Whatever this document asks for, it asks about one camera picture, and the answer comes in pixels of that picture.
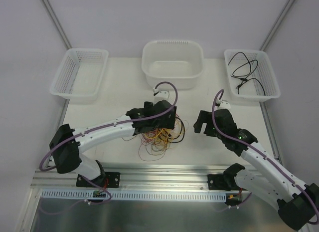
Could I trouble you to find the thin coloured wires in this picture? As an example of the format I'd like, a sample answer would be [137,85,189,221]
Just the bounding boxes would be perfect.
[122,112,186,163]

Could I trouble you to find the black USB cable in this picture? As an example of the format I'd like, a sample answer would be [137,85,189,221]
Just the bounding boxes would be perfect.
[228,51,266,96]

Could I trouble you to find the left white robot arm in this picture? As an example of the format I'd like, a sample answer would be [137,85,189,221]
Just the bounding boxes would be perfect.
[49,100,177,187]

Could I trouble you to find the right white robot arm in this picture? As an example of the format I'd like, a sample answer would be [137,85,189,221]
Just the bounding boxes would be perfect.
[193,109,319,231]

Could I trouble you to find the right white perforated basket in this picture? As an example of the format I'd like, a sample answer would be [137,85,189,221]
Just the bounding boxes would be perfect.
[224,49,281,104]

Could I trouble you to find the white perforated basket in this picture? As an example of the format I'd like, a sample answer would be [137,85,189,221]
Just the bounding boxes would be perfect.
[49,48,109,103]
[224,49,281,104]

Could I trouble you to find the white centre plastic tub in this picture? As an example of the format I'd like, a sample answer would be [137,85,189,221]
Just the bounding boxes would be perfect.
[141,40,205,90]

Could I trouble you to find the left white perforated basket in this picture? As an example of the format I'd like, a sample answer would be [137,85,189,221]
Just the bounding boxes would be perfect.
[49,48,109,103]

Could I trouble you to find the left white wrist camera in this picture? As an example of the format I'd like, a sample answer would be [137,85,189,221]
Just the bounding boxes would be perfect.
[153,90,169,104]

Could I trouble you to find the aluminium mounting rail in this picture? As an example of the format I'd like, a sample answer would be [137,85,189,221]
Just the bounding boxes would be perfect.
[29,164,299,194]

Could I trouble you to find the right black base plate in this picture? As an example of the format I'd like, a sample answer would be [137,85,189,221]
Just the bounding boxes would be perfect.
[207,174,240,191]

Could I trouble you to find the right aluminium frame post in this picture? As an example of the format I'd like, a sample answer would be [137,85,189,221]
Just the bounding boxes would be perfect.
[259,0,297,51]

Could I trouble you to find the aluminium frame post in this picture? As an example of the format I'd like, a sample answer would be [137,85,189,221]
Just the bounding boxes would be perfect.
[40,0,72,50]
[259,0,297,51]

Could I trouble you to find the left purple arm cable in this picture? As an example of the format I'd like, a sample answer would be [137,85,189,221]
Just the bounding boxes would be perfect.
[39,81,178,173]

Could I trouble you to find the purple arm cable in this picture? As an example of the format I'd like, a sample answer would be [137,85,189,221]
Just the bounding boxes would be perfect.
[39,81,178,173]
[211,89,319,218]

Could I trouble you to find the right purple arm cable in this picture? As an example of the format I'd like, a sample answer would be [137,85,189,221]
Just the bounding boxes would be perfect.
[211,89,319,218]

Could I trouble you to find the white slotted cable duct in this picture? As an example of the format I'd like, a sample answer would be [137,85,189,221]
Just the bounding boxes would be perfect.
[41,189,226,203]

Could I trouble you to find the left aluminium frame post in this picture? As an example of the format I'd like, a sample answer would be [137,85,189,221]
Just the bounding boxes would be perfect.
[40,0,72,50]

